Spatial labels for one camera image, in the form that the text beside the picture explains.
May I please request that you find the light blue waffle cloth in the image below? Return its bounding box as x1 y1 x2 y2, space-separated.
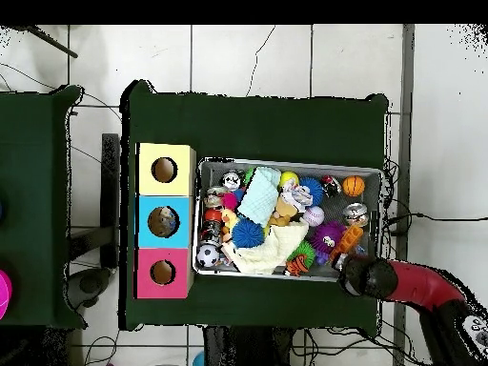
241 166 283 229

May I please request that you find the blue spiky ball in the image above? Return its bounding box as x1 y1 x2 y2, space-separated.
232 217 267 250

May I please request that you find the cream waffle cloth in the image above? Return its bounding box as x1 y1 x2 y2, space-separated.
222 220 311 276

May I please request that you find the shallow clear mesh bin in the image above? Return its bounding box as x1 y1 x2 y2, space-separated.
193 157 385 287

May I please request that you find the crushed silver soda can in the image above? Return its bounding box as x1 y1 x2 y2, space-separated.
220 171 243 193

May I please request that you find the yellow ball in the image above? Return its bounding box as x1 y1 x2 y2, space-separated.
279 171 300 191

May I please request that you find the black and white soccer ball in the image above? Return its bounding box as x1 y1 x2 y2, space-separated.
195 242 221 269

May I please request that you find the white baseball toy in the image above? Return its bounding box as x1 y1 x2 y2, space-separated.
304 205 325 228

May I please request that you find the dark green table cloth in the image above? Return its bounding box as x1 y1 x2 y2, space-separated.
120 79 390 336

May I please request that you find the purple spiky ball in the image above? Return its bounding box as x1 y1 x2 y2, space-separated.
311 220 347 255

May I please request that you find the orange basketball toy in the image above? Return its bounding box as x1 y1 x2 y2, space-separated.
342 174 366 199

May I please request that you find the orange plastic toy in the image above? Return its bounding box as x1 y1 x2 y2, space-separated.
330 225 365 266

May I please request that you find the black flat panel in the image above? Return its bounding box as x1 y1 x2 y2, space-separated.
101 132 123 270

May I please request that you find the grey stand base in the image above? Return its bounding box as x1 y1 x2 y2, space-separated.
64 266 117 310

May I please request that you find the green cloth side table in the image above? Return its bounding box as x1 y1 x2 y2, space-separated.
0 85 85 331

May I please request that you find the dark thin rod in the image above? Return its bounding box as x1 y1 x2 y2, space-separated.
21 26 80 60

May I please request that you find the pink round object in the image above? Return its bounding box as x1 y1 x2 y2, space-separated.
0 269 13 320

